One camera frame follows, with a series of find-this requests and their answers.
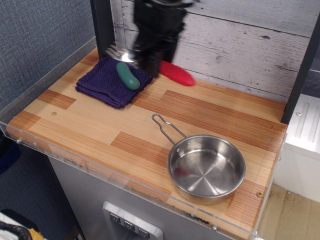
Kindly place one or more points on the purple folded cloth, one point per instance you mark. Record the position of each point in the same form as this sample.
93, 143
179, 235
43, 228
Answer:
104, 83

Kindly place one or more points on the clear acrylic table guard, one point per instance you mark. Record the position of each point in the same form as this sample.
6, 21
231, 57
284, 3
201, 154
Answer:
126, 146

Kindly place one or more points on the dark vertical post right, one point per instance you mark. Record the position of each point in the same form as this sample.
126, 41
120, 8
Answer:
305, 66

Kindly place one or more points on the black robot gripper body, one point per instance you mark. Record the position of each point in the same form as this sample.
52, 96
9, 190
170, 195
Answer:
156, 34

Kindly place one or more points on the dark vertical post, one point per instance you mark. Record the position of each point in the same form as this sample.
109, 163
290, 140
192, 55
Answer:
103, 25
305, 66

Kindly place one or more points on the dark vertical post left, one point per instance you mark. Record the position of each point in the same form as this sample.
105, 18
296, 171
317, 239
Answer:
103, 25

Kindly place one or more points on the yellow object bottom left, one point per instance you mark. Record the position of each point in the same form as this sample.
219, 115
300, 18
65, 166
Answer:
29, 234

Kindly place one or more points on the small steel saucepan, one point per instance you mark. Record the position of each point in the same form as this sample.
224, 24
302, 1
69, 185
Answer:
205, 169

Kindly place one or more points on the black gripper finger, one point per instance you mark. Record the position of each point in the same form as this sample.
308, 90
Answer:
150, 62

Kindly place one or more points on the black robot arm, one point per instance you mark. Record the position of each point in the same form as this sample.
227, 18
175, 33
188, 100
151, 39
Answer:
164, 7

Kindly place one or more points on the red handled metal fork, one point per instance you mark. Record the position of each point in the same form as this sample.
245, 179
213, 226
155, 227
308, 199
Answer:
168, 69

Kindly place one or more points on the green toy pickle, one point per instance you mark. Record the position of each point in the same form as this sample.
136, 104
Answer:
127, 77

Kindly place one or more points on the white ribbed box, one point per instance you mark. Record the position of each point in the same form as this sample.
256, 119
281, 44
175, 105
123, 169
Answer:
298, 166

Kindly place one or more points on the silver toy fridge cabinet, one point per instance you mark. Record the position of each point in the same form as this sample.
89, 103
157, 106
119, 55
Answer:
107, 210

